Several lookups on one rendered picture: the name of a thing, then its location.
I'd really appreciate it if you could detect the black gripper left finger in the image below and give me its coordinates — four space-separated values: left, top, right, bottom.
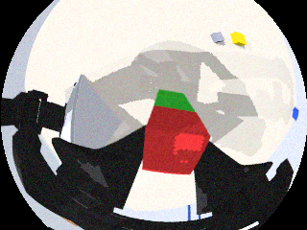
51 124 147 210

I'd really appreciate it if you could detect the red block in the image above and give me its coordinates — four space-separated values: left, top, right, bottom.
142 104 211 175

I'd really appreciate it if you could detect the green block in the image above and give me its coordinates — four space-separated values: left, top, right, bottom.
153 95 195 111
157 89 188 101

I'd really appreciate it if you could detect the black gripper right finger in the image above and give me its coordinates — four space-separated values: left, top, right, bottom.
193 141 273 215

